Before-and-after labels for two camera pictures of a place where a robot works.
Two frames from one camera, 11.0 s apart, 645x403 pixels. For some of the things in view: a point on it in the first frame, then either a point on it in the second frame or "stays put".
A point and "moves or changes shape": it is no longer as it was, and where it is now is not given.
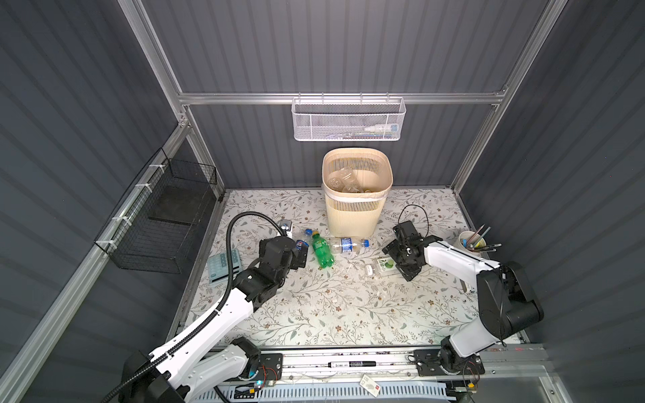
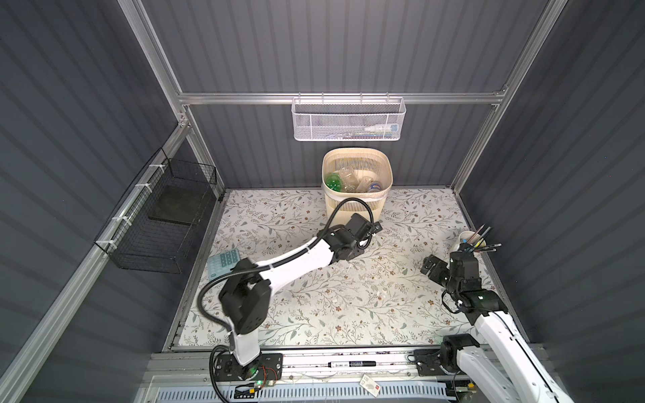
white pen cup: x=470 y=242 stays put
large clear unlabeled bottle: x=343 y=180 stays put
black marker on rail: x=352 y=363 stays put
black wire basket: x=151 y=228 stays put
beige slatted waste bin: x=356 y=182 stays put
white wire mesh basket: x=348 y=118 stays put
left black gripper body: x=297 y=259 -> x=355 y=250
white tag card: x=369 y=385 stays put
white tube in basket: x=381 y=128 stays put
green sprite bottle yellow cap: x=322 y=251 moves or changes shape
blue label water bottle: x=346 y=244 moves or changes shape
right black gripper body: x=397 y=254 -> x=441 y=273
